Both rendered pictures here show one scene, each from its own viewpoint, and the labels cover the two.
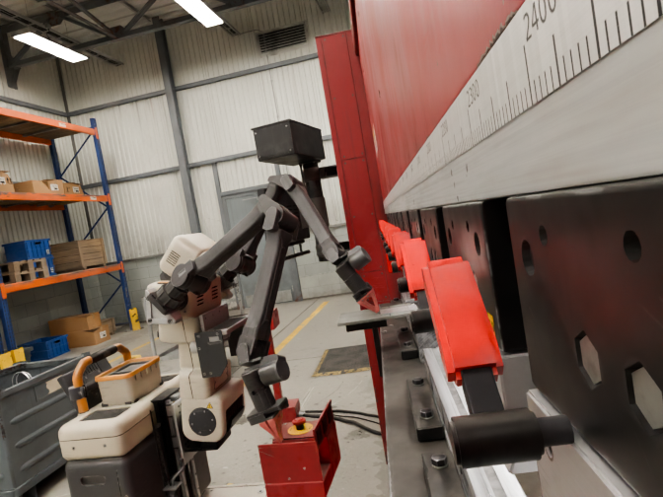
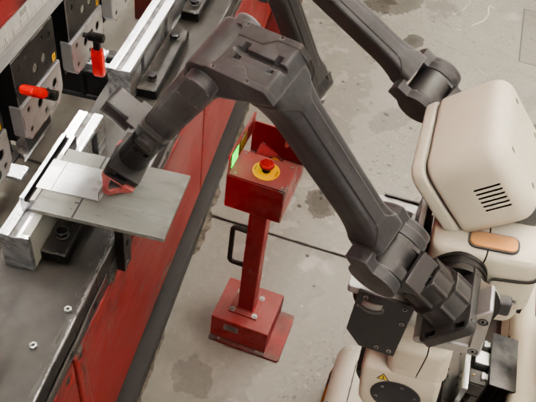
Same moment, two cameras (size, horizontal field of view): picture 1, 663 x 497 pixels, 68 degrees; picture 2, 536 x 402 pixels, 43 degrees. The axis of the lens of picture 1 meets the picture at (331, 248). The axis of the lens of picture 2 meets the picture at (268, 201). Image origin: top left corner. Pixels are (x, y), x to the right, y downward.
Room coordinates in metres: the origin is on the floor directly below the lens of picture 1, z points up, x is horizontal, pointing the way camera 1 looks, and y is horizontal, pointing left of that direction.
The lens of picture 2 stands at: (2.63, 0.19, 1.97)
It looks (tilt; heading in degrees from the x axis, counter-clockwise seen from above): 46 degrees down; 180
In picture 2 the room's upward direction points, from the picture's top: 9 degrees clockwise
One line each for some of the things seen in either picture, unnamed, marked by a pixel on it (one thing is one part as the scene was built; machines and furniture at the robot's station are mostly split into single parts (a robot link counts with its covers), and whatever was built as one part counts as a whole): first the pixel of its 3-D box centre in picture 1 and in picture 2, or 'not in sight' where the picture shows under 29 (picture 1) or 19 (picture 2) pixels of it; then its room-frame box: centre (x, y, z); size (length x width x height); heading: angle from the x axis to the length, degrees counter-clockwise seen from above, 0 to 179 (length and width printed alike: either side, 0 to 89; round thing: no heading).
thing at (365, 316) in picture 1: (376, 314); (113, 193); (1.72, -0.12, 1.00); 0.26 x 0.18 x 0.01; 85
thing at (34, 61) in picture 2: not in sight; (17, 76); (1.73, -0.26, 1.26); 0.15 x 0.09 x 0.17; 175
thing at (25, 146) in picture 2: not in sight; (33, 125); (1.71, -0.26, 1.13); 0.10 x 0.02 x 0.10; 175
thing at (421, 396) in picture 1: (423, 405); (163, 61); (1.11, -0.15, 0.89); 0.30 x 0.05 x 0.03; 175
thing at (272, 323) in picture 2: not in sight; (254, 317); (1.32, 0.20, 0.06); 0.25 x 0.20 x 0.12; 77
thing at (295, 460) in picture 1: (301, 447); (267, 167); (1.31, 0.17, 0.75); 0.20 x 0.16 x 0.18; 167
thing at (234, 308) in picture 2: not in sight; (247, 303); (1.31, 0.17, 0.13); 0.10 x 0.10 x 0.01; 77
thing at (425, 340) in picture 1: (422, 331); (57, 184); (1.65, -0.26, 0.92); 0.39 x 0.06 x 0.10; 175
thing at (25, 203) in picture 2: not in sight; (49, 170); (1.67, -0.26, 0.98); 0.20 x 0.03 x 0.03; 175
